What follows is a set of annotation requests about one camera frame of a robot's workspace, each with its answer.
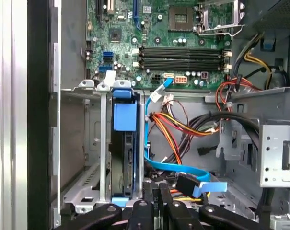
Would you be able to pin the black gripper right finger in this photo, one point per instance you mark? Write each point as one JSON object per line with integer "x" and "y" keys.
{"x": 180, "y": 215}

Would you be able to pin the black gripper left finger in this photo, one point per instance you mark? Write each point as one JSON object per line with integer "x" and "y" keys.
{"x": 142, "y": 215}

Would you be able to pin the hard disk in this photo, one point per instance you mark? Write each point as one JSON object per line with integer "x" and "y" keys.
{"x": 124, "y": 115}

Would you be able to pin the grey metal disk bay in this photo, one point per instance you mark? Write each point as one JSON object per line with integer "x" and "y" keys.
{"x": 102, "y": 143}

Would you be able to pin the grey optical drive cage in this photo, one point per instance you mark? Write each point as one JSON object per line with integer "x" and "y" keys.
{"x": 274, "y": 143}

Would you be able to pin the black open PC case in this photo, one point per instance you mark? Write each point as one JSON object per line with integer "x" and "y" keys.
{"x": 38, "y": 119}

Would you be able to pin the black RAM slot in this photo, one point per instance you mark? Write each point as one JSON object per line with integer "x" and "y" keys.
{"x": 183, "y": 61}
{"x": 183, "y": 50}
{"x": 183, "y": 56}
{"x": 183, "y": 67}

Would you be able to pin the green motherboard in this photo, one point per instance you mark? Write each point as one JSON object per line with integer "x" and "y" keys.
{"x": 159, "y": 31}

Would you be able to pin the blue expansion slot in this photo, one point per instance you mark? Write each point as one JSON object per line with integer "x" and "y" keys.
{"x": 136, "y": 12}

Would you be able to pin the black expansion slot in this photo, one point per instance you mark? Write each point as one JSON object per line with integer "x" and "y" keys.
{"x": 98, "y": 9}

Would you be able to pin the metal socket cover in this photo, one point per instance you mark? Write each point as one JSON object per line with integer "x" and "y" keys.
{"x": 237, "y": 12}

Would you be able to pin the grey power supply unit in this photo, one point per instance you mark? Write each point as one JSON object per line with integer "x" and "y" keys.
{"x": 283, "y": 21}

